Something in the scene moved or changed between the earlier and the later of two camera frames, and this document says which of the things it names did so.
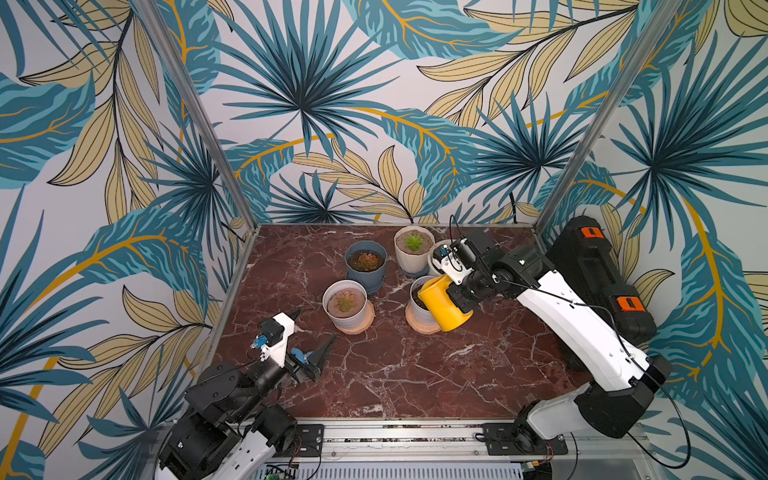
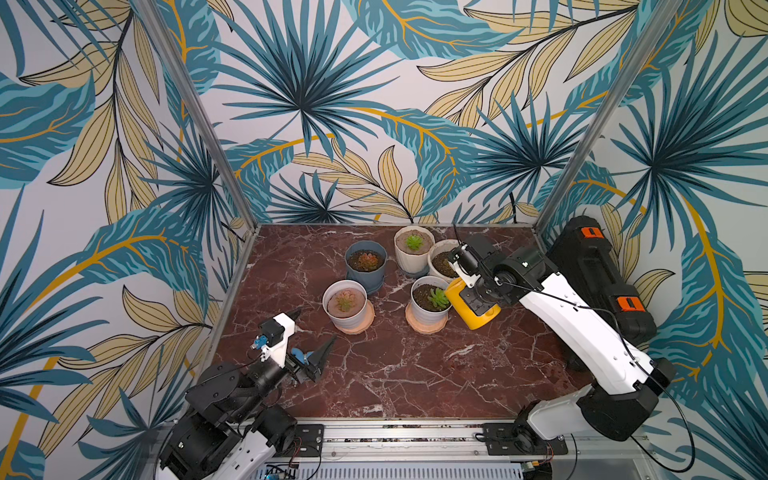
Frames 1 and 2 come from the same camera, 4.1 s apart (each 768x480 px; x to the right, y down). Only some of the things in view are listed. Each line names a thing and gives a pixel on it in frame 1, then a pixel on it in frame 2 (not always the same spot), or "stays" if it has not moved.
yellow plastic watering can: (447, 313) → (474, 321)
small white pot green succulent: (417, 314) stays
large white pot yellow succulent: (432, 250) stays
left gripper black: (317, 362) stays
